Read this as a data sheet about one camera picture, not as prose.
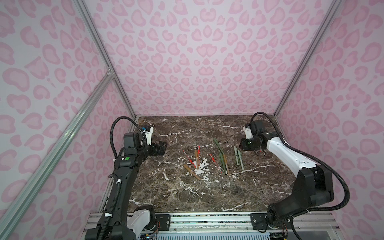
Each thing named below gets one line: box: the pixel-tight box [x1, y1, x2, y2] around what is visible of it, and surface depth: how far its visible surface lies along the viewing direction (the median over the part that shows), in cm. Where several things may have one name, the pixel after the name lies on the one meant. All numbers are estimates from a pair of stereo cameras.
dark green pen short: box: [219, 152, 227, 173], surface depth 95 cm
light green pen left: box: [233, 146, 239, 166], surface depth 100 cm
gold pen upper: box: [195, 149, 199, 170], surface depth 97 cm
